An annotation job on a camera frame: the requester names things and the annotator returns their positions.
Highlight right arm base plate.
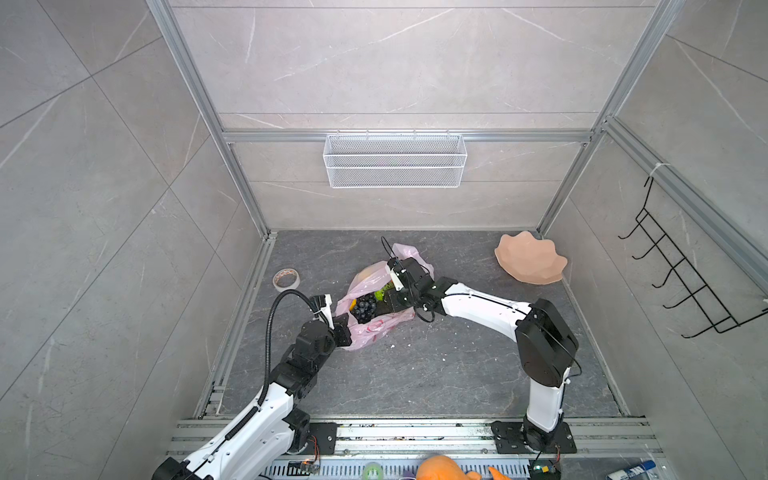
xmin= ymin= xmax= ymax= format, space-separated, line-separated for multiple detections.
xmin=490 ymin=419 xmax=577 ymax=454

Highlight pink plastic bag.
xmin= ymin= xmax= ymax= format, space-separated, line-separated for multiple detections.
xmin=335 ymin=243 xmax=434 ymax=351

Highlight green tape roll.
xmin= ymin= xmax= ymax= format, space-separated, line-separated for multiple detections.
xmin=361 ymin=462 xmax=385 ymax=480

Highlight green fake fruit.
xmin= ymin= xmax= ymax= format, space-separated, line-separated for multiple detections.
xmin=374 ymin=283 xmax=394 ymax=301

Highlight blue white tube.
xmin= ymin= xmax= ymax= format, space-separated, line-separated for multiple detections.
xmin=605 ymin=460 xmax=656 ymax=480

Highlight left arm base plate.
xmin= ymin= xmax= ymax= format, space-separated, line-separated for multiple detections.
xmin=287 ymin=422 xmax=339 ymax=456

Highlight white wire mesh basket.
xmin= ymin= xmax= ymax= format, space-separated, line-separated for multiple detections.
xmin=323 ymin=133 xmax=468 ymax=189

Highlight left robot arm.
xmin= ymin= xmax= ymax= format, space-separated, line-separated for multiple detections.
xmin=152 ymin=314 xmax=352 ymax=479

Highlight black fake grapes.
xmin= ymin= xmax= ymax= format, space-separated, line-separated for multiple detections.
xmin=349 ymin=293 xmax=378 ymax=324

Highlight orange plush toy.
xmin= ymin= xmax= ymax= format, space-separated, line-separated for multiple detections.
xmin=415 ymin=455 xmax=483 ymax=480

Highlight pink scalloped bowl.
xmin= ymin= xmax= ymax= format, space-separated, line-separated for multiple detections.
xmin=494 ymin=231 xmax=568 ymax=285

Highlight black wire hook rack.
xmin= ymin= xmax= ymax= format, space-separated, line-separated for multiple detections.
xmin=617 ymin=176 xmax=767 ymax=339

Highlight masking tape roll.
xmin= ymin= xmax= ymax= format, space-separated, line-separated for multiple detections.
xmin=272 ymin=268 xmax=301 ymax=292

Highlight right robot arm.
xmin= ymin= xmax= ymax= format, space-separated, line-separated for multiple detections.
xmin=386 ymin=258 xmax=579 ymax=437

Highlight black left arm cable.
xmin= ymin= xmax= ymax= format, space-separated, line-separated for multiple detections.
xmin=256 ymin=289 xmax=319 ymax=409

